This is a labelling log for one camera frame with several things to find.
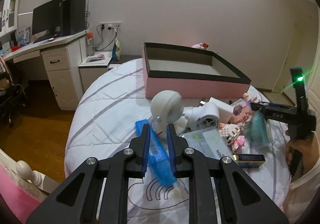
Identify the white round speaker toy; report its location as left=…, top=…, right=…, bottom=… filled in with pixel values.
left=150, top=90, right=188, bottom=139

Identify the blue plastic case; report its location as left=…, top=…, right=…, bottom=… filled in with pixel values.
left=135, top=119, right=176, bottom=187

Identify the white hair dryer toy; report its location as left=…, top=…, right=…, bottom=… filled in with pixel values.
left=184, top=102, right=220, bottom=131

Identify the clear plastic storage case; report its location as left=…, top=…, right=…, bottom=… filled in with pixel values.
left=181, top=127, right=232, bottom=160

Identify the teal pouch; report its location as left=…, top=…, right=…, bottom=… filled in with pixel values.
left=244, top=110, right=272, bottom=149

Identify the pink doll figure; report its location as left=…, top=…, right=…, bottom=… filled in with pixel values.
left=243, top=93, right=261, bottom=104

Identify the pink purple brick figure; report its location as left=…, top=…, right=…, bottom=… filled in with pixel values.
left=229, top=99, right=252, bottom=124

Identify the white pink brick cat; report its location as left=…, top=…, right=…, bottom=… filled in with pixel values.
left=218, top=123, right=245, bottom=153

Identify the blue gold rectangular box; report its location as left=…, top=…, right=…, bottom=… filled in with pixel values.
left=233, top=154, right=266, bottom=168

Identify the person's right hand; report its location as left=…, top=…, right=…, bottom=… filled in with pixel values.
left=286, top=131, right=319, bottom=181

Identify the white striped bed quilt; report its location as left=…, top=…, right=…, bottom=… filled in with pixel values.
left=65, top=59, right=291, bottom=223

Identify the pink black storage box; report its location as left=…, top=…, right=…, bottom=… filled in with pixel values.
left=142, top=42, right=251, bottom=99

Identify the snack bag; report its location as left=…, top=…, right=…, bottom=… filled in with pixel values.
left=112, top=38, right=121, bottom=61

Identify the white bedside cabinet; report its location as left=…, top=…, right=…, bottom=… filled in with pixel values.
left=78, top=51, right=112, bottom=91

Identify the pink plush toy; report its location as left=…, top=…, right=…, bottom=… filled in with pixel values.
left=192, top=43, right=209, bottom=50

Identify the bottle with orange cap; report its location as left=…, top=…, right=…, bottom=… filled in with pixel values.
left=86, top=31, right=95, bottom=56

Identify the white desk with drawers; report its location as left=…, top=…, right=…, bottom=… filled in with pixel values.
left=4, top=31, right=87, bottom=111

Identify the black computer tower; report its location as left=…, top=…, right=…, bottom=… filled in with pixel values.
left=60, top=0, right=86, bottom=36

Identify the black computer monitor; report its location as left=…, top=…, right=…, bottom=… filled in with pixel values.
left=32, top=0, right=63, bottom=43

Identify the white glass door cabinet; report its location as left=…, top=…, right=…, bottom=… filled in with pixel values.
left=0, top=0, right=19, bottom=37

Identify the white wall socket strip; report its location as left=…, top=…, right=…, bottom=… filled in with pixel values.
left=99, top=22, right=122, bottom=31

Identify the white bed post knob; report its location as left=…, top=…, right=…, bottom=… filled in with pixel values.
left=16, top=160, right=44, bottom=189

